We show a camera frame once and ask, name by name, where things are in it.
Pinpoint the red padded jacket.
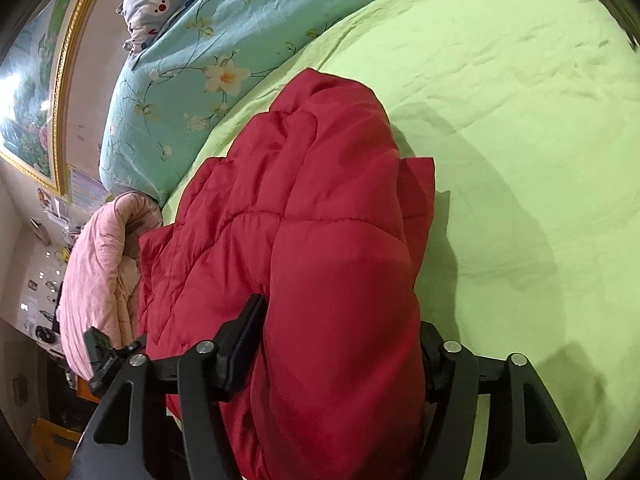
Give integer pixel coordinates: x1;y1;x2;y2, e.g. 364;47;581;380
135;67;436;480

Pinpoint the gold framed painting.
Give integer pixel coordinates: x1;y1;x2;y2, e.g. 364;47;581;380
0;0;123;197

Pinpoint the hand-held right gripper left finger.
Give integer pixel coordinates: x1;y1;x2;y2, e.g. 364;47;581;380
75;294;267;480

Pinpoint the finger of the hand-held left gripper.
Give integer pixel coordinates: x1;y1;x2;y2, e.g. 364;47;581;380
82;326;149;397

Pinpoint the pink quilt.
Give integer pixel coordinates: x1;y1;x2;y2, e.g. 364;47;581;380
54;191;165;382

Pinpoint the pale dotted wall poster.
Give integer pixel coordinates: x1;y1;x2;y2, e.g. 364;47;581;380
69;164;107;207

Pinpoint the bear print pillow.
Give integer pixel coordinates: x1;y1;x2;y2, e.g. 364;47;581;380
116;0;241;52

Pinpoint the teal floral quilt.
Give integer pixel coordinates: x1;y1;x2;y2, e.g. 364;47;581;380
99;0;473;207

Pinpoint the green bed blanket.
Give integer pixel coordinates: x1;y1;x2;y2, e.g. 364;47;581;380
161;0;640;480

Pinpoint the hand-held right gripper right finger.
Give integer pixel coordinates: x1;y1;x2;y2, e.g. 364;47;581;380
420;321;589;480

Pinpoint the orange box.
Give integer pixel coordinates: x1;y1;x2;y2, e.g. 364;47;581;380
29;417;83;463

